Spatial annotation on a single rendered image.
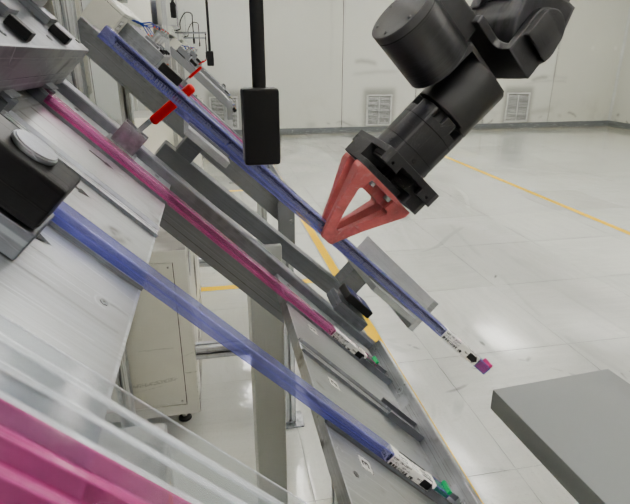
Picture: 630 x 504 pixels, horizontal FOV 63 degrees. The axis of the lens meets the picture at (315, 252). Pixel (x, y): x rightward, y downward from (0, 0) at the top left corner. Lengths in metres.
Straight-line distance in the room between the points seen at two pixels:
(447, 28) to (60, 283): 0.34
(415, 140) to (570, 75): 9.54
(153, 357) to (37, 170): 1.40
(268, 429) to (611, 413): 0.61
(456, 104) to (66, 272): 0.33
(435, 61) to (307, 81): 7.75
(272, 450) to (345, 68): 7.50
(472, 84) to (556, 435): 0.58
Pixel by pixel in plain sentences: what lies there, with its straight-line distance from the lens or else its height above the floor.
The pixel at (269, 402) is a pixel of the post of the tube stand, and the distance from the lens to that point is 1.06.
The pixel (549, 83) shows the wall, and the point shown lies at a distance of 9.78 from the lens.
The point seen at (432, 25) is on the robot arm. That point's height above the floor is 1.15.
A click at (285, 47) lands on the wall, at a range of 8.13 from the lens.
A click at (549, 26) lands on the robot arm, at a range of 0.51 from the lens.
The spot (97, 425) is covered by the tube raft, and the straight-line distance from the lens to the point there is 0.23.
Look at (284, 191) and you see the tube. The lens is 0.47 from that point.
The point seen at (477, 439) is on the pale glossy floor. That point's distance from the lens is 1.80.
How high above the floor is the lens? 1.13
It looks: 21 degrees down
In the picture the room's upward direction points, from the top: straight up
